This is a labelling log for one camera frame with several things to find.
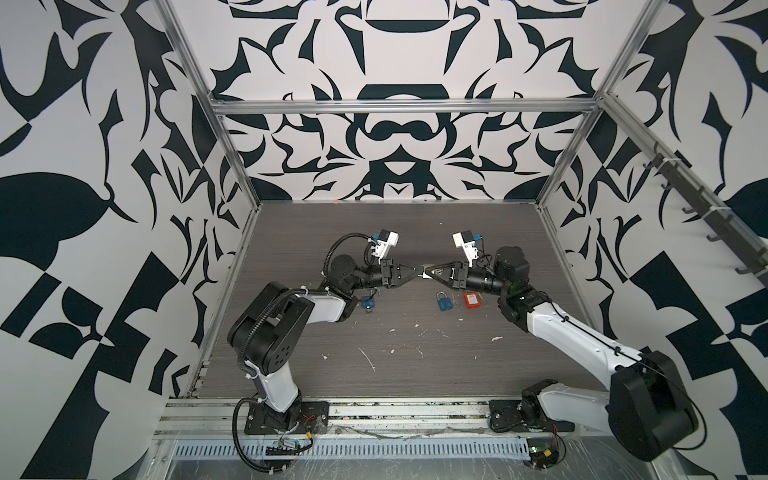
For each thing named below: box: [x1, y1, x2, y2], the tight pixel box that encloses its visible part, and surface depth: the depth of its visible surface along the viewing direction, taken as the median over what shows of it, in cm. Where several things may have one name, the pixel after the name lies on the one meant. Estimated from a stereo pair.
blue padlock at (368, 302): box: [361, 296, 375, 310], surface depth 95 cm
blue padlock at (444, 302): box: [436, 291, 453, 312], surface depth 96 cm
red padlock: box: [463, 292, 481, 309], surface depth 95 cm
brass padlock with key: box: [418, 264, 439, 280], surface depth 74 cm
